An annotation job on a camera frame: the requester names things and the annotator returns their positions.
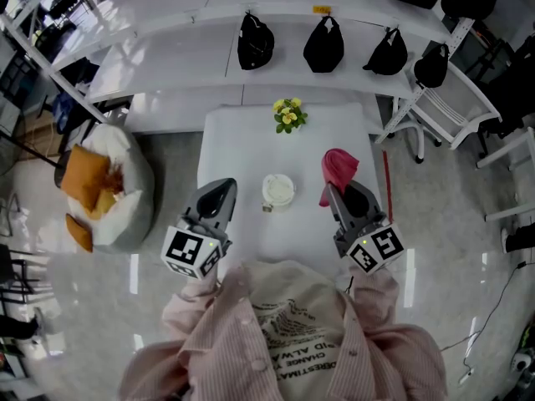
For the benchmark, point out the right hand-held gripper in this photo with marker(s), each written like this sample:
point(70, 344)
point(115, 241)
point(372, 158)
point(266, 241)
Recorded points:
point(376, 249)

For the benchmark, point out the person's pink striped shirt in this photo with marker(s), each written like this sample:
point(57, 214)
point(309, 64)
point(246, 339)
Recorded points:
point(209, 349)

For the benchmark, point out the blue bag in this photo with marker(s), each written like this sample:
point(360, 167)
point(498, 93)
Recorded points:
point(69, 113)

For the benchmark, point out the person's cream printed top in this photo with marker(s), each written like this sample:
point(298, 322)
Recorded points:
point(297, 307)

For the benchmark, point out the red bar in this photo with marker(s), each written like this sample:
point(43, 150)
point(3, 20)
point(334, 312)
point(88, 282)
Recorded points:
point(388, 182)

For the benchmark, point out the white office chair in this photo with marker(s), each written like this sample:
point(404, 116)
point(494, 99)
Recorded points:
point(447, 107)

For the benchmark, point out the black office chair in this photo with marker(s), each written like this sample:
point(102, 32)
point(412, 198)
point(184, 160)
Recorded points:
point(518, 90)

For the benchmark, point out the small orange cushion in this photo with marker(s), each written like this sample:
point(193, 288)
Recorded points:
point(103, 203)

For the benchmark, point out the white grey beanbag chair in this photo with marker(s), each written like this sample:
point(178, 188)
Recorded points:
point(138, 178)

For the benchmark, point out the black baseball cap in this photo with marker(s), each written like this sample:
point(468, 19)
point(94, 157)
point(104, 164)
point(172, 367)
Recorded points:
point(255, 44)

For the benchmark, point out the person's left forearm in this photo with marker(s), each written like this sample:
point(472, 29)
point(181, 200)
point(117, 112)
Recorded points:
point(196, 303)

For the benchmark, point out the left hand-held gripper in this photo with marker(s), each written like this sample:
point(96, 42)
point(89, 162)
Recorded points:
point(184, 249)

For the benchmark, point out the black tote bag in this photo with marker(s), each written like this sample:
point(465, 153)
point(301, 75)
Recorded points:
point(324, 48)

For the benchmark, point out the person's right forearm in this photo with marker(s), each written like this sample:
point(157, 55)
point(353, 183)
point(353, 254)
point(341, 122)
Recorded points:
point(374, 299)

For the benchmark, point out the pink cloth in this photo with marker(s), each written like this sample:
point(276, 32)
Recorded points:
point(340, 167)

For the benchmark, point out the black waist bag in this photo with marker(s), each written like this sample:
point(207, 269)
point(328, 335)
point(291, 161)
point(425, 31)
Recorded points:
point(432, 67)
point(386, 57)

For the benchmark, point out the yellow potted flower plant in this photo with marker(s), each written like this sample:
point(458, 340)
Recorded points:
point(288, 115)

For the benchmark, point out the white cup with lid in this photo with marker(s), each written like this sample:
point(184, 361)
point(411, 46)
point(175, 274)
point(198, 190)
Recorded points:
point(278, 190)

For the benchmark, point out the large orange cushion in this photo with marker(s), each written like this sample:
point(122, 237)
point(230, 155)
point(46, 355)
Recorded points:
point(83, 174)

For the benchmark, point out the flat orange cushion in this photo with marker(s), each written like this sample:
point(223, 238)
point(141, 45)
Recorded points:
point(79, 232)

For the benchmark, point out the yellow shelf label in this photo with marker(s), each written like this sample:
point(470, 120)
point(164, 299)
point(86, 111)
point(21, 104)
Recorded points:
point(322, 9)

